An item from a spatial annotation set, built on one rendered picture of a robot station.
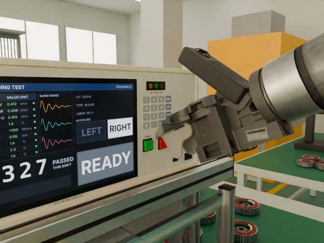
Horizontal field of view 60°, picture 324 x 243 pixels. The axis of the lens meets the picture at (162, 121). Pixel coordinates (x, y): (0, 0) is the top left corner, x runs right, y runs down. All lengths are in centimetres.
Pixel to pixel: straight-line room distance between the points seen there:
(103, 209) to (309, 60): 32
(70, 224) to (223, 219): 41
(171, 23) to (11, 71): 421
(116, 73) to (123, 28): 816
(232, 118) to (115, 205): 22
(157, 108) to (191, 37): 654
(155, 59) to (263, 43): 156
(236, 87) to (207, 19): 650
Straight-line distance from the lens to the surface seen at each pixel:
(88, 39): 788
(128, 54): 862
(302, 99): 32
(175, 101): 55
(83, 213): 42
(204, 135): 39
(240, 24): 449
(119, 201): 45
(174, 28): 457
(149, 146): 50
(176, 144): 43
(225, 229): 72
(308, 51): 32
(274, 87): 32
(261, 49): 400
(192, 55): 40
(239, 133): 37
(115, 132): 45
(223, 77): 37
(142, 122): 49
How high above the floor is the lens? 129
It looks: 7 degrees down
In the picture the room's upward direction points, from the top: straight up
